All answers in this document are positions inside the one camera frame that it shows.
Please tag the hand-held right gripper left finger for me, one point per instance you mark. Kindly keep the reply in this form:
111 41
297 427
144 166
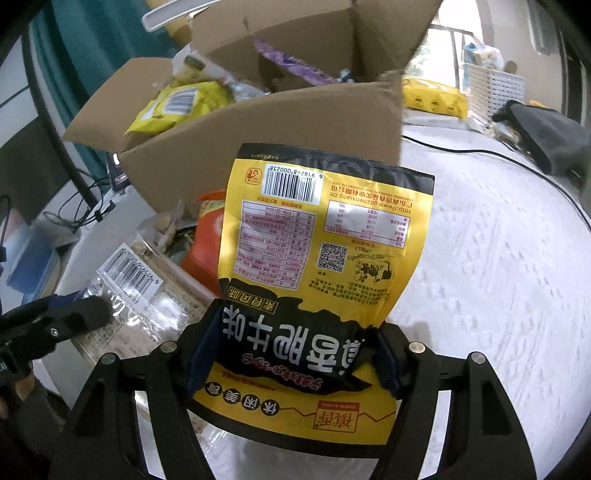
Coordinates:
199 357

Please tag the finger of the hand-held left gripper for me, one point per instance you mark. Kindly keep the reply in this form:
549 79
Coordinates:
69 325
32 314

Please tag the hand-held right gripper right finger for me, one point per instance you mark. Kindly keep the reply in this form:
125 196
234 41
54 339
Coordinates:
387 367

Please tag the clear cracker packet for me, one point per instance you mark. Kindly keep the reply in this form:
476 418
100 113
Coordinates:
138 286

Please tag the orange snack packet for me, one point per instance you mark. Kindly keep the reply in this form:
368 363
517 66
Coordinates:
205 244

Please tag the clear nut packet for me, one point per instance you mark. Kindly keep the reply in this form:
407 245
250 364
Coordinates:
166 230

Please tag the yellow and black snack packet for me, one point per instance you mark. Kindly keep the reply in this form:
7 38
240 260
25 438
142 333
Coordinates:
314 240

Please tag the brown cardboard box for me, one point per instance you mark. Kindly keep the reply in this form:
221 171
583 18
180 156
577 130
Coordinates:
277 124

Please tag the purple snack packet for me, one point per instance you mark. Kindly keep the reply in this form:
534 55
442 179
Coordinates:
295 64

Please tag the person's left forearm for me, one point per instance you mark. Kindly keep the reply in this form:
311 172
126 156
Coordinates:
39 399

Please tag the wide teal curtain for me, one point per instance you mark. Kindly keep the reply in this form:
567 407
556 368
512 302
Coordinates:
92 55

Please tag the bright yellow bag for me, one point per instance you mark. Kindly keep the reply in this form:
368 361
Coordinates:
434 97

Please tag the grey cloth pouch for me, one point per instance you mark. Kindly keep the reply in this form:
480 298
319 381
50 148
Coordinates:
545 134

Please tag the pale yellow snack packet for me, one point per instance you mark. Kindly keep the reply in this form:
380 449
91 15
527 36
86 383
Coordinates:
194 67

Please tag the white slatted basket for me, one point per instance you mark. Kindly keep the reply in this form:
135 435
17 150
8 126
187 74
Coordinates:
496 94

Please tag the tissue pack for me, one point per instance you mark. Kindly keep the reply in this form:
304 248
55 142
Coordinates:
482 55

